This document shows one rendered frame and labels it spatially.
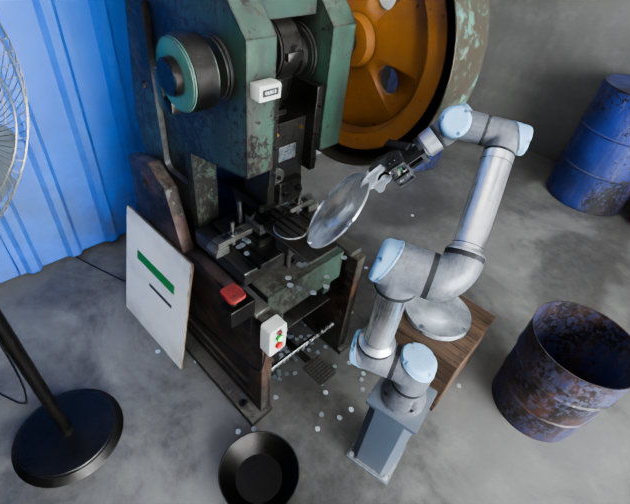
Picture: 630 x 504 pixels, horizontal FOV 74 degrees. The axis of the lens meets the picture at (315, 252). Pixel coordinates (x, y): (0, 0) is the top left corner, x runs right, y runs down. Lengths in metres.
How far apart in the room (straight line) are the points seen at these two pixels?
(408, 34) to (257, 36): 0.53
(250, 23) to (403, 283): 0.70
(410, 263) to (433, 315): 0.91
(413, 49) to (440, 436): 1.52
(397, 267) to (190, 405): 1.25
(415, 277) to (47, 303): 1.95
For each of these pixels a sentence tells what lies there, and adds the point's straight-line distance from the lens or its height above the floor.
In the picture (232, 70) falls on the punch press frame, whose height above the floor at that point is 1.35.
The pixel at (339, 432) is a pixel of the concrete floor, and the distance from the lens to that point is 1.92.
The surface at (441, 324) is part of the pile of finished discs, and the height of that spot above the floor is 0.37.
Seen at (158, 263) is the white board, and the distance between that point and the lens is 1.88.
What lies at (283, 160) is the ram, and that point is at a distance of 1.37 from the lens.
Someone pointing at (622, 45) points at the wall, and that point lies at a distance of 4.25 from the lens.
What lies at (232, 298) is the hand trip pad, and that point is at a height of 0.76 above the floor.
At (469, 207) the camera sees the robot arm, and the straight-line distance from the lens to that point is 1.06.
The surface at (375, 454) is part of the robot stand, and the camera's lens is 1.75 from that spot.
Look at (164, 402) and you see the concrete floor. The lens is 1.99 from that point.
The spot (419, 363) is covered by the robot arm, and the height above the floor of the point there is 0.68.
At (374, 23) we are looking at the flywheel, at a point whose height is 1.40.
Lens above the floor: 1.72
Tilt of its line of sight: 42 degrees down
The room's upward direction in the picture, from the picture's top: 8 degrees clockwise
